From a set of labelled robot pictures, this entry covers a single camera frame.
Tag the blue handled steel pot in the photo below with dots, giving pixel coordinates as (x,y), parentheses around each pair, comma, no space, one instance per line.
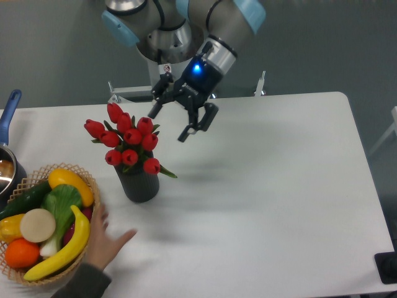
(12,172)

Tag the beige round radish slice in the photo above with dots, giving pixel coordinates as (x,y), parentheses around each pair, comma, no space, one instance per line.
(37,225)

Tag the green bok choy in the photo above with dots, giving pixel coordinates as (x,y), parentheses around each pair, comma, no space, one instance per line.
(58,202)

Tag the dark grey ribbed vase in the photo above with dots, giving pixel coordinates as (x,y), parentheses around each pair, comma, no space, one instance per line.
(138,185)

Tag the white furniture piece right edge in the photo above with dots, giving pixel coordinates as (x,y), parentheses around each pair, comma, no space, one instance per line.
(388,135)

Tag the purple eggplant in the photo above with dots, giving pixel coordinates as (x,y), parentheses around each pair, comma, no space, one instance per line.
(87,211)

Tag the yellow squash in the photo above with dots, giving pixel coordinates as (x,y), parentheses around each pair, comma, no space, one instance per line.
(64,176)

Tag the red tulip bouquet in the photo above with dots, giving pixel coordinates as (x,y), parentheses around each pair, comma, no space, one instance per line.
(131,141)

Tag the black device at table edge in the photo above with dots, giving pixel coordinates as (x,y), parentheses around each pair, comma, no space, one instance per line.
(386,266)

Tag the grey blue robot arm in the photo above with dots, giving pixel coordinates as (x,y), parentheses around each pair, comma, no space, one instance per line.
(205,36)

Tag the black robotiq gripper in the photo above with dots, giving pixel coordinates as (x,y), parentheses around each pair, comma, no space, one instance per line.
(191,91)

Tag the orange fruit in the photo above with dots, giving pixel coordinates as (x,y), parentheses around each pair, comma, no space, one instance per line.
(21,253)

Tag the yellow banana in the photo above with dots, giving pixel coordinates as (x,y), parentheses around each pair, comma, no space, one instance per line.
(67,254)

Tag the dark grey sleeved forearm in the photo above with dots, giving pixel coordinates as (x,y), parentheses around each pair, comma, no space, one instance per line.
(87,282)

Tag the green cucumber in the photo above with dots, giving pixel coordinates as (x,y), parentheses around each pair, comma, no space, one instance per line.
(28,200)

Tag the woven wicker basket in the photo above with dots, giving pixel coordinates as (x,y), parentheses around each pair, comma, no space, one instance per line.
(37,177)

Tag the bare human hand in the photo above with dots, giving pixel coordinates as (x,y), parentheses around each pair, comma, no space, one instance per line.
(102,248)

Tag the yellow bell pepper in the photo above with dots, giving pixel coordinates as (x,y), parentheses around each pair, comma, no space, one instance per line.
(10,228)

